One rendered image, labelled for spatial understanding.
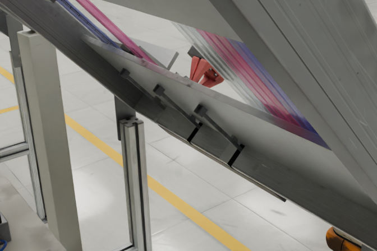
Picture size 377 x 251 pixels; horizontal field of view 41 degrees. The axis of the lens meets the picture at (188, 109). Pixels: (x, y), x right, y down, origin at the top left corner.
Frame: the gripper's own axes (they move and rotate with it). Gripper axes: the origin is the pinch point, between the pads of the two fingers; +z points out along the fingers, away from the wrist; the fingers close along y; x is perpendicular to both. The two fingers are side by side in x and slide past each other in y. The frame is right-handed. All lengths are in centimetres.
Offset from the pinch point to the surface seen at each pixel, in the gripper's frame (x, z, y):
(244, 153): -3.3, 6.1, 23.1
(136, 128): 2.8, 11.4, -11.2
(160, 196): 77, 23, -68
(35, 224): -17.0, 34.1, 7.8
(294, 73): -47, 9, 59
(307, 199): -3.3, 7.5, 37.1
